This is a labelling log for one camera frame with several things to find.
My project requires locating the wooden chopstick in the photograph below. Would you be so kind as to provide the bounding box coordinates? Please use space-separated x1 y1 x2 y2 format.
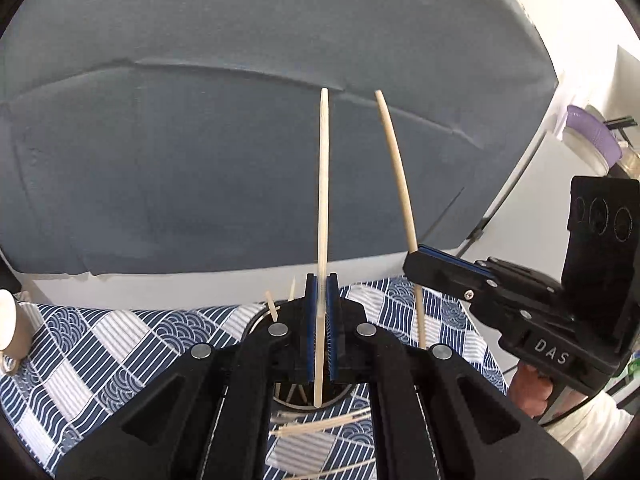
314 88 330 408
288 278 296 301
375 90 426 349
283 458 376 480
269 408 371 438
265 290 278 323

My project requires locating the white sleeve forearm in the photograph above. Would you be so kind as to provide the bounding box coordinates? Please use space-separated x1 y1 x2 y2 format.
546 392 634 478

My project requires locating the person's right hand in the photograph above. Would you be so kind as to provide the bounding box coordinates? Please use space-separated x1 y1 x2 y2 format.
508 362 553 418

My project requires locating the white cabinet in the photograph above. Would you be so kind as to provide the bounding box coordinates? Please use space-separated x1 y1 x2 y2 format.
449 44 640 321

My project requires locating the black cylindrical utensil holder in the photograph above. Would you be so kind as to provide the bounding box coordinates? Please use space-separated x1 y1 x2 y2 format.
229 296 374 414

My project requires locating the purple colander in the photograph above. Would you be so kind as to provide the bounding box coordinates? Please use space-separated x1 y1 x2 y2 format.
566 104 623 166

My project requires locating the blue white patterned tablecloth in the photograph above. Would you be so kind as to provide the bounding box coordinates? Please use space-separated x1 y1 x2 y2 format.
0 275 509 480

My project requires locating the grey fabric backdrop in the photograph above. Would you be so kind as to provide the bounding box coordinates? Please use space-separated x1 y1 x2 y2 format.
1 0 558 274

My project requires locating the beige ceramic mug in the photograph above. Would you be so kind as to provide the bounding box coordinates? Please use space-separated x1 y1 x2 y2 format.
0 289 32 376

